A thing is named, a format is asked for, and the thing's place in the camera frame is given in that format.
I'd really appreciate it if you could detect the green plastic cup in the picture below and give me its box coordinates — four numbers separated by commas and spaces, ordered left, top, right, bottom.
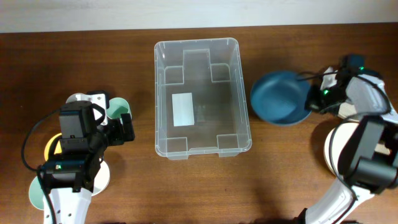
106, 97, 132, 119

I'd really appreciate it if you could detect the dark blue bowl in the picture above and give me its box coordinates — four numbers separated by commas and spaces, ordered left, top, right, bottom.
250, 70, 311, 126

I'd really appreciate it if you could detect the white large bowl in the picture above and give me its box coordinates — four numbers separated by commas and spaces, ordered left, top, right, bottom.
323, 122, 391, 178

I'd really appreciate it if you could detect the beige large bowl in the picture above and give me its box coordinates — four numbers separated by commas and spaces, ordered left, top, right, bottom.
338, 75, 391, 121

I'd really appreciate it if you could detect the clear plastic storage bin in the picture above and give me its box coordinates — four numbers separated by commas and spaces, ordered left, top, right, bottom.
154, 37, 252, 160

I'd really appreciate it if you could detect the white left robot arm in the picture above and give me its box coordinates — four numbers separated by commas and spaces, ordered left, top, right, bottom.
37, 101, 135, 223

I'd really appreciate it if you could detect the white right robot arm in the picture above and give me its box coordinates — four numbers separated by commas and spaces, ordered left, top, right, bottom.
250, 55, 397, 223

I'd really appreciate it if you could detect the white small bowl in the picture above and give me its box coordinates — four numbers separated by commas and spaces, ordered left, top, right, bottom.
92, 161, 110, 196

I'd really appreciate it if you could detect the grey plastic cup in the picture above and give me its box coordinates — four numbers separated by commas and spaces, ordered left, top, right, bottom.
66, 93, 85, 103

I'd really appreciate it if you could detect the yellow small bowl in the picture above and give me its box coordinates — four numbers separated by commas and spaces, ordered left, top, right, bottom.
44, 133, 63, 162

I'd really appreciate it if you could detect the white label in bin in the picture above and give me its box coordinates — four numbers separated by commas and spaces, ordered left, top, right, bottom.
172, 93, 195, 127

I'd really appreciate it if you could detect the mint small bowl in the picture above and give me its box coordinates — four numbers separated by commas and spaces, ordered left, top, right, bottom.
29, 177, 44, 210

